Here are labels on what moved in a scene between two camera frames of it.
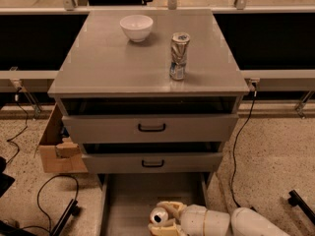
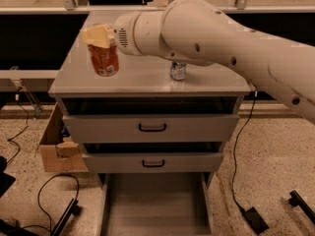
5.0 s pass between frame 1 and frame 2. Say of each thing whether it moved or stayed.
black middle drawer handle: stayed
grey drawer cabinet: stayed
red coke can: moved
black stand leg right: stayed
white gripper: moved
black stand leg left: stayed
